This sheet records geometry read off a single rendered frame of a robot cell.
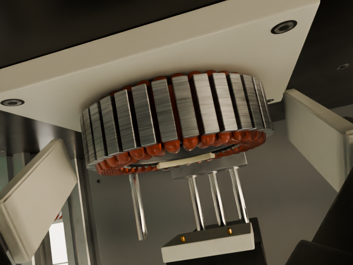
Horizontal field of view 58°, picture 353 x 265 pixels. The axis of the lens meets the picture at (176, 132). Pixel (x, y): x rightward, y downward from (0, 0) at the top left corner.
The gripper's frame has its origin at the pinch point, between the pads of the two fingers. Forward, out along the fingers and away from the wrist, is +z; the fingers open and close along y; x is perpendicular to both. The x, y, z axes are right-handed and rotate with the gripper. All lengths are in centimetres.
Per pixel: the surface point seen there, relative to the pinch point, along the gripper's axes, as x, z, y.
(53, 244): -399, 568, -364
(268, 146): -11.9, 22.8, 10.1
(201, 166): -7.3, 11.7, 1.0
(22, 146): -1.5, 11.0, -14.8
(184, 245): -7.2, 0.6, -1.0
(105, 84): 4.3, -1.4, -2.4
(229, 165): -7.6, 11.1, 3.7
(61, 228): -371, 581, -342
